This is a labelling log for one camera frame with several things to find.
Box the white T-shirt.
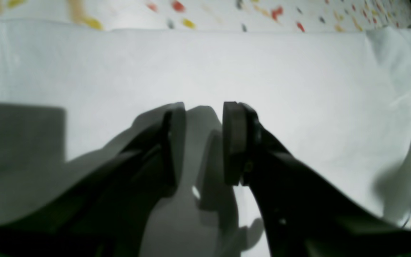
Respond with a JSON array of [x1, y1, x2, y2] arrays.
[[0, 20, 411, 257]]

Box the terrazzo patterned table cloth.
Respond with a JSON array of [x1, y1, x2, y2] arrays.
[[0, 0, 411, 32]]

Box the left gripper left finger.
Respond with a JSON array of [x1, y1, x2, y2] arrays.
[[0, 102, 186, 257]]

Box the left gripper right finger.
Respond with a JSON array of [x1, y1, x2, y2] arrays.
[[222, 101, 411, 257]]

